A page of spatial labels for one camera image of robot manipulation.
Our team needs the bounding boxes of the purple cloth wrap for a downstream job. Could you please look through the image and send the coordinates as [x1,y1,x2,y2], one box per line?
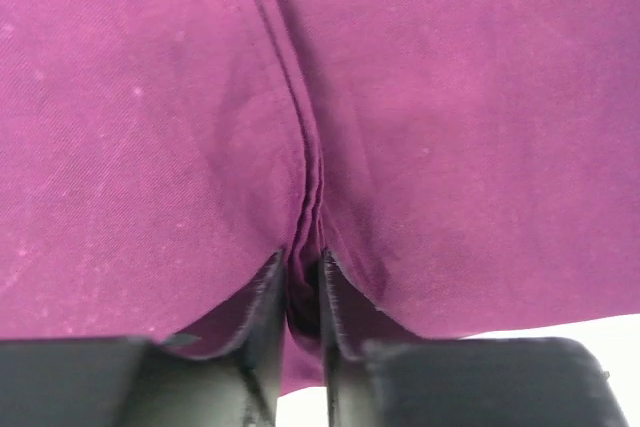
[1,0,639,391]

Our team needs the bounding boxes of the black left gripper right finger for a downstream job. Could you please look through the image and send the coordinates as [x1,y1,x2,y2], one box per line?
[319,251,628,427]

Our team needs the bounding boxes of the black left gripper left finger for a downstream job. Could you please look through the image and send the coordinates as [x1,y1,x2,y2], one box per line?
[1,253,284,426]

